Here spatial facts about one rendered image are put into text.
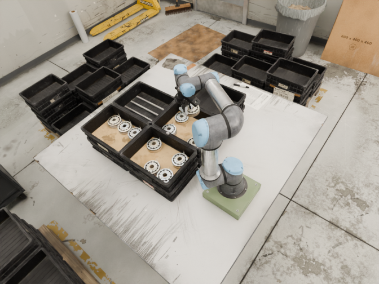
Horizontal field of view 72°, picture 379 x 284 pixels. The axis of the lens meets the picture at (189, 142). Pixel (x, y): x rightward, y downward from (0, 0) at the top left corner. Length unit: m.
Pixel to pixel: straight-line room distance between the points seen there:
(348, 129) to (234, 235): 2.01
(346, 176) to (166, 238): 1.85
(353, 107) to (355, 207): 1.26
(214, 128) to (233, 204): 0.64
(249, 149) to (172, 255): 0.87
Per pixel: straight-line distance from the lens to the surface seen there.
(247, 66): 3.14
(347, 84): 3.77
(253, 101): 2.23
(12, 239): 2.28
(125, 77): 3.19
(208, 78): 1.42
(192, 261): 1.56
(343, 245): 2.52
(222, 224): 1.62
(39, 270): 2.22
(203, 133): 1.08
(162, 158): 1.72
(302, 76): 2.90
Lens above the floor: 2.21
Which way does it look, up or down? 51 degrees down
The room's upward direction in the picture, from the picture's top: 8 degrees counter-clockwise
